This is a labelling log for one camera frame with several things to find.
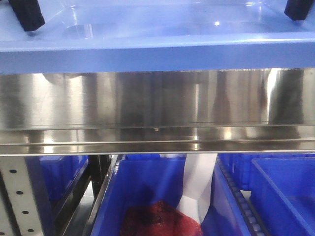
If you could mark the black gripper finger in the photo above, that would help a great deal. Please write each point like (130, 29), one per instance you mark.
(28, 13)
(297, 10)

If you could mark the red mesh bag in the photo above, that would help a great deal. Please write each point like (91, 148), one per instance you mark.
(158, 219)

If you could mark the blue bin left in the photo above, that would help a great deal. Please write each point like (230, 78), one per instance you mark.
(59, 172)

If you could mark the white paper sheet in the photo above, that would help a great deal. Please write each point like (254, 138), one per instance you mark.
(197, 180)

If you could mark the blue bin with red mesh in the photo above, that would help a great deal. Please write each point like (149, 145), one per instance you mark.
(143, 182)

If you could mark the stainless steel shelf rail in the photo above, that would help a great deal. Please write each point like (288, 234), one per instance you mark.
(167, 111)

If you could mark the white perforated shelf post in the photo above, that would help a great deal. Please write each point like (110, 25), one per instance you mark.
(18, 174)

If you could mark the blue plastic tray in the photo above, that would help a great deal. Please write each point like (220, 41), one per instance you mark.
(156, 35)

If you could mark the blue bin right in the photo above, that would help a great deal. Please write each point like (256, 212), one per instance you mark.
(282, 187)

